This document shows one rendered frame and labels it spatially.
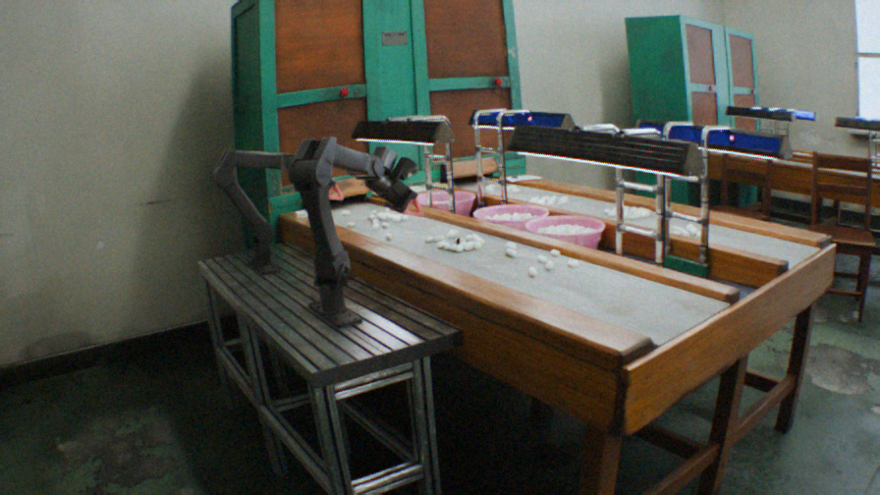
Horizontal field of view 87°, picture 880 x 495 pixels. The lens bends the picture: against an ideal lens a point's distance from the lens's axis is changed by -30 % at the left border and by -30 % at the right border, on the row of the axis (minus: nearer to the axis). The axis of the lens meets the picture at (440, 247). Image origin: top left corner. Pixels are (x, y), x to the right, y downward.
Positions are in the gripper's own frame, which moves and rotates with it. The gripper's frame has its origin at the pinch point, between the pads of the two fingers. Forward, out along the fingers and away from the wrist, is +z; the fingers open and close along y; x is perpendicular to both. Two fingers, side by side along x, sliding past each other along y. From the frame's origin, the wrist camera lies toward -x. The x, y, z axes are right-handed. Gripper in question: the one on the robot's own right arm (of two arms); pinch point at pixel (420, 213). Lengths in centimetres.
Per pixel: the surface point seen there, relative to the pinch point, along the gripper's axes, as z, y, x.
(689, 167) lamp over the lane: -3, -87, -24
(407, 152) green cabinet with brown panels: 31, 89, -37
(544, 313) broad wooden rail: -4, -67, 15
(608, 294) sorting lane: 16, -64, 2
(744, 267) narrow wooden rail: 52, -80, -28
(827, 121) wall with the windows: 382, 51, -346
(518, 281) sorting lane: 9.1, -40.7, 7.4
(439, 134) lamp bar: -3.1, 10.0, -26.1
